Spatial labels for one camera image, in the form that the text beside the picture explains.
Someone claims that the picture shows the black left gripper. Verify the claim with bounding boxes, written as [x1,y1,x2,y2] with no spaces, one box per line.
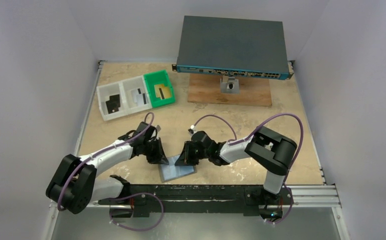
[142,137,168,165]

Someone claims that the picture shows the grey leather card holder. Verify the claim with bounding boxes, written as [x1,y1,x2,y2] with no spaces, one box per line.
[159,154,197,183]

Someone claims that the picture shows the black card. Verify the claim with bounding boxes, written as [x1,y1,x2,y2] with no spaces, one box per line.
[109,94,120,108]
[105,100,119,114]

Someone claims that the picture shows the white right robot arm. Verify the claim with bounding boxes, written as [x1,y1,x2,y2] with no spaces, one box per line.
[175,126,298,204]

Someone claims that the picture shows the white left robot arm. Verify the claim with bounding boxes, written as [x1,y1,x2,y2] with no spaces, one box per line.
[45,121,169,214]

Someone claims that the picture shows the white middle bin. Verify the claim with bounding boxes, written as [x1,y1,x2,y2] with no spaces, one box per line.
[119,75,152,115]

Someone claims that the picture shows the white bin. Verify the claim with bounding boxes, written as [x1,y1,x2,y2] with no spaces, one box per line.
[96,82,129,121]
[119,75,152,115]

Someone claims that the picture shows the brown wooden board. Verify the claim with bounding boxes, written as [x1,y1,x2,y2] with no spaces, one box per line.
[187,74,272,107]

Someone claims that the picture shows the green bin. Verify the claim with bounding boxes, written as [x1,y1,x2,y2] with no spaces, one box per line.
[143,70,175,108]

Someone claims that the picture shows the white left bin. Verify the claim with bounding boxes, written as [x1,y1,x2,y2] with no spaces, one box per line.
[96,82,129,121]

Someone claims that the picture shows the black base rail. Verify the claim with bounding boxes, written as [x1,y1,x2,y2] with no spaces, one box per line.
[98,184,293,220]

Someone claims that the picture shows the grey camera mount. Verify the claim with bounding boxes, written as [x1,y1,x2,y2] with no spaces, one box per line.
[220,76,240,94]

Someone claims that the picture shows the grey network switch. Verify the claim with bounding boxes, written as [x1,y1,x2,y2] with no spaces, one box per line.
[172,15,294,80]

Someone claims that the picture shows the aluminium frame rail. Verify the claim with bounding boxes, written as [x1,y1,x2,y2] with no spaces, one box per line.
[50,185,342,210]

